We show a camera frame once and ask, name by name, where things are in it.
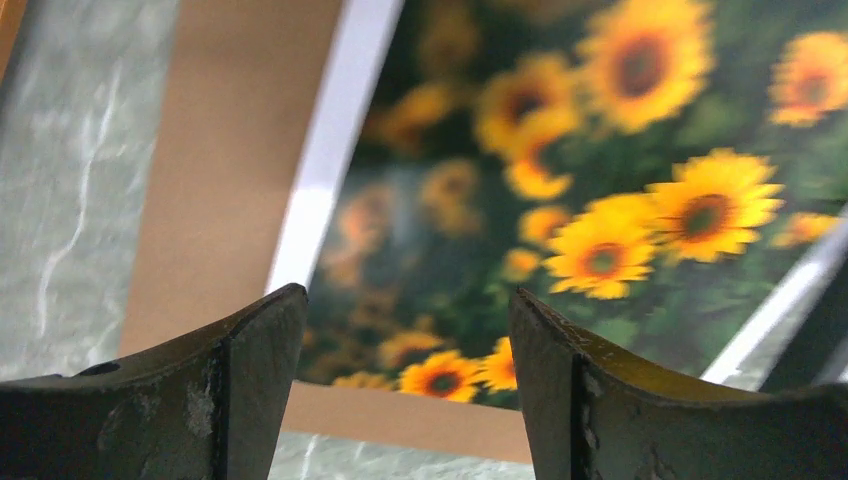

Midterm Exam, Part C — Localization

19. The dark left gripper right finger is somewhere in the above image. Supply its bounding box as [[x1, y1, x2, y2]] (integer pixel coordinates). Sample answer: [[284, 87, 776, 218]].
[[508, 289, 847, 479]]

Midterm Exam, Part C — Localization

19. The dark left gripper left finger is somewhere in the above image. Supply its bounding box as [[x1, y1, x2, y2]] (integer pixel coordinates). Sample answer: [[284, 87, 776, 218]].
[[1, 284, 308, 480]]

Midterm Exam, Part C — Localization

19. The orange wooden shelf rack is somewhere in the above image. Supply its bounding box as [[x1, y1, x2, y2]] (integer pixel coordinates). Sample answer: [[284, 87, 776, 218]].
[[0, 0, 28, 80]]

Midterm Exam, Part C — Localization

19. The white mat board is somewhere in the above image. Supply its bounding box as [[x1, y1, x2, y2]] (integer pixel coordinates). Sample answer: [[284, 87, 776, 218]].
[[700, 216, 847, 390]]

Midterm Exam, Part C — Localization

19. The black picture frame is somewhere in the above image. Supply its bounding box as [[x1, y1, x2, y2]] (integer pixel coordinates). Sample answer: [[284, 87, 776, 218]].
[[760, 265, 847, 393]]

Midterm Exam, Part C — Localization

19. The brown backing board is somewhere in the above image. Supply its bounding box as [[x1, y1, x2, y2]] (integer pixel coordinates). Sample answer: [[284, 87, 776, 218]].
[[117, 0, 535, 465]]

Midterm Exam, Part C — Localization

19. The sunflower photo print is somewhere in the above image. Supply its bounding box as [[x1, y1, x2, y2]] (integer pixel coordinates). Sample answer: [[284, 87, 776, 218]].
[[297, 1, 847, 409]]

